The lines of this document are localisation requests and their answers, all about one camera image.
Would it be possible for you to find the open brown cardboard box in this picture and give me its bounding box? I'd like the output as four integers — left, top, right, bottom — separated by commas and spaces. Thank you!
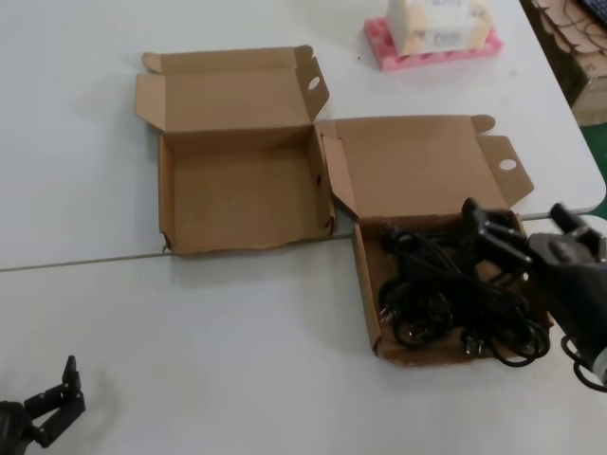
314, 114, 555, 369
134, 44, 337, 258

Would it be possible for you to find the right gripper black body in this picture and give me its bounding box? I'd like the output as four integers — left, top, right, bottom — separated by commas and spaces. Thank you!
524, 229, 607, 364

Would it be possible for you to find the white cream packaged block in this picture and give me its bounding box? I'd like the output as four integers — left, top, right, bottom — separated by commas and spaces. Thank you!
386, 0, 495, 55

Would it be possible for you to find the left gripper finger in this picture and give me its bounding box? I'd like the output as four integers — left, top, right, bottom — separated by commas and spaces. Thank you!
22, 355, 87, 436

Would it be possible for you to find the pink foam tray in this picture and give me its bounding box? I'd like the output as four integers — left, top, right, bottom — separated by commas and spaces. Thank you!
363, 13, 503, 73

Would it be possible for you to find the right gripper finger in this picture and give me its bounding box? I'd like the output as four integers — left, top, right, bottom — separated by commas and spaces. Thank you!
460, 196, 533, 275
548, 202, 607, 264

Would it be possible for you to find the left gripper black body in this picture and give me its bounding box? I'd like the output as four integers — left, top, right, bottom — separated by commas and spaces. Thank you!
0, 400, 32, 455

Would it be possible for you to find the brown cardboard carton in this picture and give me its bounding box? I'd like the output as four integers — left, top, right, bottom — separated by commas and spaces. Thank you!
570, 46, 607, 127

